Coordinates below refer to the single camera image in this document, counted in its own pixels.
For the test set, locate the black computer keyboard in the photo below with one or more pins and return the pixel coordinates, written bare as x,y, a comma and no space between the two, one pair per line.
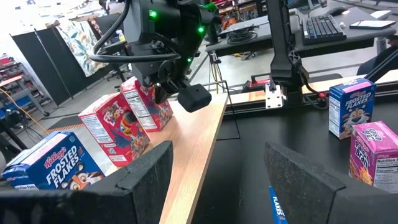
323,29

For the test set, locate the silver metal bracket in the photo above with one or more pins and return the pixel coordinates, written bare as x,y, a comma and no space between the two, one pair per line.
273,98

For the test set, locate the black computer mouse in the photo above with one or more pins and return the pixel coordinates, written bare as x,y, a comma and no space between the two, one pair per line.
337,11

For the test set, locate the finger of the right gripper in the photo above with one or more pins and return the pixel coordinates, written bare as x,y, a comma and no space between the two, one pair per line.
161,93

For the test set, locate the storage rack with coloured bins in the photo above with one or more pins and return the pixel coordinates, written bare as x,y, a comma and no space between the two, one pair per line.
18,90

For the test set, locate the red plug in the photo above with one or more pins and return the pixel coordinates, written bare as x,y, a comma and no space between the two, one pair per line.
322,95

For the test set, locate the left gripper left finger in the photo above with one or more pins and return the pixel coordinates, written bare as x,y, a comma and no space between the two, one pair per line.
93,205

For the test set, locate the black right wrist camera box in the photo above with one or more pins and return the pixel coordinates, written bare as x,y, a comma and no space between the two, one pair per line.
194,98

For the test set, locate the red and black clamp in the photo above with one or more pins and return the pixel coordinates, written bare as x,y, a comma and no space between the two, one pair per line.
258,83

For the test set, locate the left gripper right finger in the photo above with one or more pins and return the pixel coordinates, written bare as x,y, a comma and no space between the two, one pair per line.
326,202

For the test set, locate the flat smartphone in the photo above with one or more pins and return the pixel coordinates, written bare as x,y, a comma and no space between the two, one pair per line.
373,25

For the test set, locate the black tripod stand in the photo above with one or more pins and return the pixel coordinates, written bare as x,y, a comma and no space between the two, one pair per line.
12,119

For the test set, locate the blue Frosted Flakes cereal box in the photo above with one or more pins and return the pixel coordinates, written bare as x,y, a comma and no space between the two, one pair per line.
351,105
277,208
59,165

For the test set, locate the pink Raisin Bran cereal box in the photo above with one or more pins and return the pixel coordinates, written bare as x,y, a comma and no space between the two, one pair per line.
373,143

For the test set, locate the wooden shelf with black frame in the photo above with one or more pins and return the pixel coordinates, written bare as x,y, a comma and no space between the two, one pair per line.
192,140

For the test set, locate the red Froot Loops cereal box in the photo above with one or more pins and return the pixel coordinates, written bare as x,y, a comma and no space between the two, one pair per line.
118,130
146,112

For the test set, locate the black partition panel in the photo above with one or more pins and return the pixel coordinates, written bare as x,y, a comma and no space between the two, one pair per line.
40,65
65,65

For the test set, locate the floral print screen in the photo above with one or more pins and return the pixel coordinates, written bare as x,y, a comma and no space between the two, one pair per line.
81,46

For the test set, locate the small white device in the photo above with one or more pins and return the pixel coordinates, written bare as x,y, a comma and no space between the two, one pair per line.
381,14

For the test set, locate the black office chair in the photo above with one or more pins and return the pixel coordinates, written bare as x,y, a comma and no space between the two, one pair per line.
107,26

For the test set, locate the dark equipment desk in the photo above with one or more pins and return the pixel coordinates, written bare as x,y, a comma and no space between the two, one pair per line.
357,35

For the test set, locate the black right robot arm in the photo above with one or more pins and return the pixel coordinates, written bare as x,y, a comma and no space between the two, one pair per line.
281,46

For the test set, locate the black table frame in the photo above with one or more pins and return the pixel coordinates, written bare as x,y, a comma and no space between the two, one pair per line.
248,107

